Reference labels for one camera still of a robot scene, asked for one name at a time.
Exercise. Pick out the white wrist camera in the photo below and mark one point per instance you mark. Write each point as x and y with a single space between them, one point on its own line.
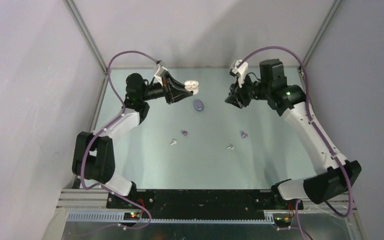
239 69
159 73

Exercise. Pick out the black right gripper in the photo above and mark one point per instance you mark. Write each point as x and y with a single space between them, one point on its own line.
236 96

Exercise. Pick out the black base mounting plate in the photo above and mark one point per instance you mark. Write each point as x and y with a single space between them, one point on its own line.
224 205

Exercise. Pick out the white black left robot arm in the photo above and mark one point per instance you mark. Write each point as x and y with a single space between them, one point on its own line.
94 157

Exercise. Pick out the aluminium front frame rail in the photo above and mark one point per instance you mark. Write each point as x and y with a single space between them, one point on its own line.
101 206

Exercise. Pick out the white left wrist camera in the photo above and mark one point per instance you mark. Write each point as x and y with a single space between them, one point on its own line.
159 73

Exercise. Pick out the white earbud charging case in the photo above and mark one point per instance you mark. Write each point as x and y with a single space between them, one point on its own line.
191 86

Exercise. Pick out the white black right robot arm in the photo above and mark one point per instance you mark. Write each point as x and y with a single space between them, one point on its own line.
334 173

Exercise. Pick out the aluminium frame corner post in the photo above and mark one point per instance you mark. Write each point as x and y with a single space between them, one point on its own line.
86 34

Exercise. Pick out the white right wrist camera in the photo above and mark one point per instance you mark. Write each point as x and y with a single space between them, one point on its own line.
239 69

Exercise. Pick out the right rear frame post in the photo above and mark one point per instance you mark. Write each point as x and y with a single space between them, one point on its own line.
324 26

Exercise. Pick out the purple oval charging case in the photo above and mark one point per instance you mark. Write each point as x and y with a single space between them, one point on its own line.
198 105

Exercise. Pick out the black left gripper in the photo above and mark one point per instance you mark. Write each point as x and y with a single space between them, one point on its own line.
175 93

